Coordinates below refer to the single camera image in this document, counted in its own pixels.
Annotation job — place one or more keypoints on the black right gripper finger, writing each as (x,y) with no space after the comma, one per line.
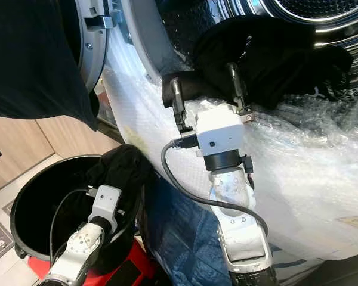
(238,86)
(178,104)

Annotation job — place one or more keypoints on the black garment with folds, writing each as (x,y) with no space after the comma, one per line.
(128,170)

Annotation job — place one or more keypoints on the grey washer door gasket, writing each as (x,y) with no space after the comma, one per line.
(140,36)

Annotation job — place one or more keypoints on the black printed garment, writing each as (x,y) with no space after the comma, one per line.
(331,68)

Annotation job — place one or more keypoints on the blue denim cloth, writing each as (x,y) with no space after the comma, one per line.
(185,238)

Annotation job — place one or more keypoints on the round washer door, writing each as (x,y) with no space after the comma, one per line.
(92,44)

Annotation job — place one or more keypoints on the perforated steel washer drum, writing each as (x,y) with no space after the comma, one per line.
(322,15)

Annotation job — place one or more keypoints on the clear bubble wrap sheet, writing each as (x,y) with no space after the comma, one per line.
(310,173)

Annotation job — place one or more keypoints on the red stool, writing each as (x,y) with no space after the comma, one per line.
(137,268)

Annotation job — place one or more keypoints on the large black hanging garment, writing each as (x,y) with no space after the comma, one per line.
(36,53)

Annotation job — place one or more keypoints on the brown tape piece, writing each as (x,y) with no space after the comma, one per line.
(357,223)

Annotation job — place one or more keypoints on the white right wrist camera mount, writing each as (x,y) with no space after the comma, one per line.
(221,131)

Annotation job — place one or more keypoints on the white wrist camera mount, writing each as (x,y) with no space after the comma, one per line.
(106,202)
(221,131)

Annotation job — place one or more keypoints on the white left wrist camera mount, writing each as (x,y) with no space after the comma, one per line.
(106,202)

